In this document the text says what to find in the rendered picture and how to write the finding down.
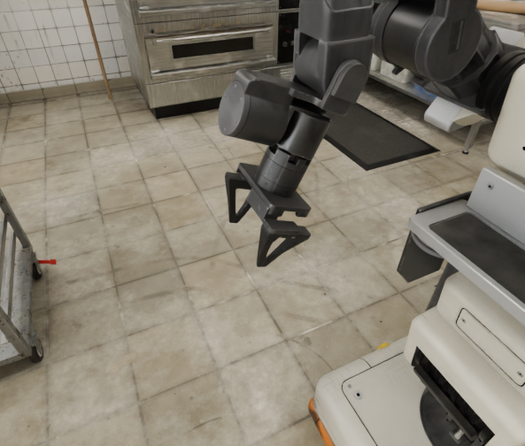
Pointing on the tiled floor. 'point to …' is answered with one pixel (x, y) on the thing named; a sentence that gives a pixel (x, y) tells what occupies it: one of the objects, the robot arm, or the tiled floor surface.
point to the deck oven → (204, 47)
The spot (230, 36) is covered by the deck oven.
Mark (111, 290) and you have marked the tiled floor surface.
